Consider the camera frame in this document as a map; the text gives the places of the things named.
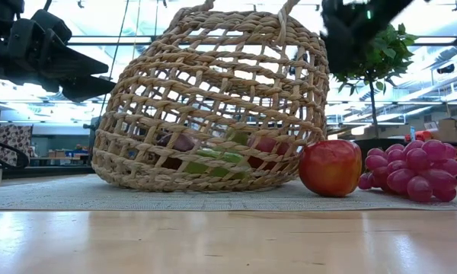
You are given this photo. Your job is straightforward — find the green cucumber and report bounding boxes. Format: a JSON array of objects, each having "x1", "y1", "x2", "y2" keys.
[{"x1": 182, "y1": 147, "x2": 249, "y2": 180}]

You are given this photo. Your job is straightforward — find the small red yellow apple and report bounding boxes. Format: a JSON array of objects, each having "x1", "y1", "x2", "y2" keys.
[{"x1": 299, "y1": 139, "x2": 363, "y2": 198}]

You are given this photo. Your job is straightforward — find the black cable loop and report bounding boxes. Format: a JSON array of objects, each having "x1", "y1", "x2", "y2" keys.
[{"x1": 0, "y1": 133, "x2": 30, "y2": 168}]

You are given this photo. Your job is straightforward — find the thin black cable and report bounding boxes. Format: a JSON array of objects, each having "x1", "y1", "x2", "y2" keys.
[{"x1": 98, "y1": 0, "x2": 131, "y2": 115}]

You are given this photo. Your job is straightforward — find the brown patterned cushion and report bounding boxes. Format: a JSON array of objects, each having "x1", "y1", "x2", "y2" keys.
[{"x1": 0, "y1": 124, "x2": 34, "y2": 163}]

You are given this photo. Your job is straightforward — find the woven seagrass basket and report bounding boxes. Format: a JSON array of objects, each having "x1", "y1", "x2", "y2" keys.
[{"x1": 90, "y1": 0, "x2": 331, "y2": 193}]

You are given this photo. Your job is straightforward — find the grey woven placemat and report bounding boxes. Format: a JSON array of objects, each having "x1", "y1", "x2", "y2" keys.
[{"x1": 0, "y1": 174, "x2": 457, "y2": 212}]

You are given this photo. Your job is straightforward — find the green artificial tree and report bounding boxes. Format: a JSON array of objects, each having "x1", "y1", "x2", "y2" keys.
[{"x1": 329, "y1": 22, "x2": 419, "y2": 139}]

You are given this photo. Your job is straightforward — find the red plastic container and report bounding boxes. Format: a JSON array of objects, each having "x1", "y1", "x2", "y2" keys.
[{"x1": 405, "y1": 130, "x2": 433, "y2": 142}]

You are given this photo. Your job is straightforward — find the purple grape bunch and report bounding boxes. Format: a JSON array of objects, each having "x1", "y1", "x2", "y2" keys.
[{"x1": 357, "y1": 139, "x2": 457, "y2": 203}]

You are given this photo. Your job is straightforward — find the cardboard box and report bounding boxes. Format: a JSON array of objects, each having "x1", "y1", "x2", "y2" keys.
[{"x1": 437, "y1": 116, "x2": 457, "y2": 144}]

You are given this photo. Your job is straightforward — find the black plant pot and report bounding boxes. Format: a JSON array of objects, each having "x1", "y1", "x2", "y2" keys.
[{"x1": 353, "y1": 137, "x2": 407, "y2": 153}]

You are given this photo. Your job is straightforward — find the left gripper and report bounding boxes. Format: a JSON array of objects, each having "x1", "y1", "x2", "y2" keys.
[{"x1": 0, "y1": 9, "x2": 117, "y2": 103}]

